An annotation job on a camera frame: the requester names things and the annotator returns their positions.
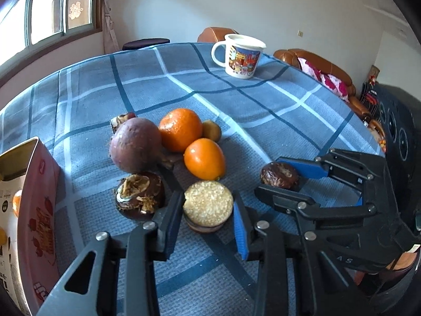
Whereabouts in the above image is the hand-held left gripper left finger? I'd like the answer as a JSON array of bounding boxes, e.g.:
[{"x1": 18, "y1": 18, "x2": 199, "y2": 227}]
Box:
[{"x1": 36, "y1": 189, "x2": 186, "y2": 316}]

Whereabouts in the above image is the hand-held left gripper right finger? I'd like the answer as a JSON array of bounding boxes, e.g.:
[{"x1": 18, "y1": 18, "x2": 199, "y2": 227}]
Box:
[{"x1": 232, "y1": 191, "x2": 375, "y2": 316}]

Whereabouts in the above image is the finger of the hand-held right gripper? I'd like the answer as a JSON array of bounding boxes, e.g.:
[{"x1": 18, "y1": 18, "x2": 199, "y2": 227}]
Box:
[
  {"x1": 278, "y1": 148, "x2": 387, "y2": 191},
  {"x1": 255, "y1": 184, "x2": 379, "y2": 220}
]

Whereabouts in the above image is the chocolate glazed donut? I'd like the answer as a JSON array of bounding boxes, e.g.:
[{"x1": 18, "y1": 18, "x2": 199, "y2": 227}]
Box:
[{"x1": 260, "y1": 162, "x2": 300, "y2": 190}]

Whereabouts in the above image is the round sesame sandwich cookie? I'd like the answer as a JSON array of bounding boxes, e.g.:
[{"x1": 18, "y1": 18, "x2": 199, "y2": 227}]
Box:
[{"x1": 182, "y1": 180, "x2": 234, "y2": 234}]

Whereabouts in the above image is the purple round passion fruit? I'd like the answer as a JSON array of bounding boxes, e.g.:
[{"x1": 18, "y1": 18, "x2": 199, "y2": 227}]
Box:
[{"x1": 109, "y1": 118, "x2": 163, "y2": 174}]

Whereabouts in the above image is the brown-green round fruit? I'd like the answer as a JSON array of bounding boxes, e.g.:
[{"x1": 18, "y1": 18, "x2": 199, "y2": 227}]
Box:
[{"x1": 201, "y1": 120, "x2": 222, "y2": 142}]

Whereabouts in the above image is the pink cardboard box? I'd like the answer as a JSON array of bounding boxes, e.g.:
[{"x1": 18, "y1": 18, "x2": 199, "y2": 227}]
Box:
[{"x1": 0, "y1": 136, "x2": 61, "y2": 315}]

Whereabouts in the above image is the chocolate pastry with nut topping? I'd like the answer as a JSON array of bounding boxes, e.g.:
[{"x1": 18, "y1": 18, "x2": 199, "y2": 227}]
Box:
[{"x1": 114, "y1": 171, "x2": 166, "y2": 222}]

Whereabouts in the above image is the oval orange kumquat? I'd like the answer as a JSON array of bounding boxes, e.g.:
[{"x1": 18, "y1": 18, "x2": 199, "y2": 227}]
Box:
[{"x1": 183, "y1": 138, "x2": 227, "y2": 181}]

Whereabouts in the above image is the blue plaid tablecloth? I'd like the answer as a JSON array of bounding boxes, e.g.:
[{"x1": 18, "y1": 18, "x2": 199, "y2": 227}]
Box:
[{"x1": 0, "y1": 42, "x2": 387, "y2": 316}]

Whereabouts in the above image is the pink floral pillow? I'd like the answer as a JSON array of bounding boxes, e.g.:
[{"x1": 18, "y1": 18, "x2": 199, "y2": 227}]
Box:
[
  {"x1": 320, "y1": 72, "x2": 350, "y2": 102},
  {"x1": 298, "y1": 57, "x2": 322, "y2": 81}
]

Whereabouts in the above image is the mandarin orange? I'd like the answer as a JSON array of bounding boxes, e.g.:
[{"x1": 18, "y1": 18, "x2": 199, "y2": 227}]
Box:
[{"x1": 159, "y1": 108, "x2": 203, "y2": 153}]

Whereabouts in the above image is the brown leather sofa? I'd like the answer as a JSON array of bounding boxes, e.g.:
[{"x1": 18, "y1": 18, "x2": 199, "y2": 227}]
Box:
[{"x1": 274, "y1": 49, "x2": 387, "y2": 139}]

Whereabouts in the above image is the brown cylindrical snack piece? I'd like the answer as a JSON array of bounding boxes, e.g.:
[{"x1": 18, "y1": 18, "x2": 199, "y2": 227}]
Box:
[{"x1": 110, "y1": 112, "x2": 137, "y2": 134}]

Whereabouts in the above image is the white cartoon print mug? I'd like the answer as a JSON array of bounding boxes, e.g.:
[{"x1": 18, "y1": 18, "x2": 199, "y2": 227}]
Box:
[{"x1": 211, "y1": 34, "x2": 266, "y2": 80}]

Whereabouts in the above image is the dark purple stool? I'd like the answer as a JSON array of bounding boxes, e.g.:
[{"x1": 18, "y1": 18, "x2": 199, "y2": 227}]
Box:
[{"x1": 122, "y1": 38, "x2": 171, "y2": 51}]

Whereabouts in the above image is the beige curtain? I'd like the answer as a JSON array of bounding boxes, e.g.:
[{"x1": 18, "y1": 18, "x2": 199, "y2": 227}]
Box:
[{"x1": 101, "y1": 0, "x2": 121, "y2": 54}]

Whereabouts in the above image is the paper cut window decal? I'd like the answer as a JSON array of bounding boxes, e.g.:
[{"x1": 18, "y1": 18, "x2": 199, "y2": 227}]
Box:
[{"x1": 68, "y1": 2, "x2": 83, "y2": 20}]

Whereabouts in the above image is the brown framed sliding window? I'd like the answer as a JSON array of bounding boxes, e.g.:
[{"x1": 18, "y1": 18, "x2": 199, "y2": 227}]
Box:
[{"x1": 0, "y1": 0, "x2": 103, "y2": 83}]

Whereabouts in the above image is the black wire rack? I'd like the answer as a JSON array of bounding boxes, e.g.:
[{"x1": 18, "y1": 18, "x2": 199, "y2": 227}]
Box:
[{"x1": 358, "y1": 66, "x2": 382, "y2": 114}]

